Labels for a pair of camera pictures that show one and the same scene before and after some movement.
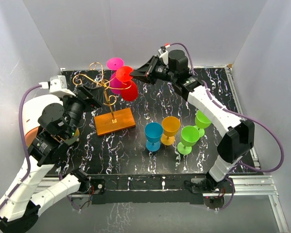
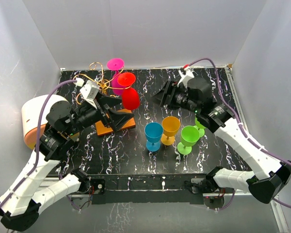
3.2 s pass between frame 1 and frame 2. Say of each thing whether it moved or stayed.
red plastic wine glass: moved
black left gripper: moved
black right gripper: moved
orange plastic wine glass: stayed
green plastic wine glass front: stayed
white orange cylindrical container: stayed
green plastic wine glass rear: stayed
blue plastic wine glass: stayed
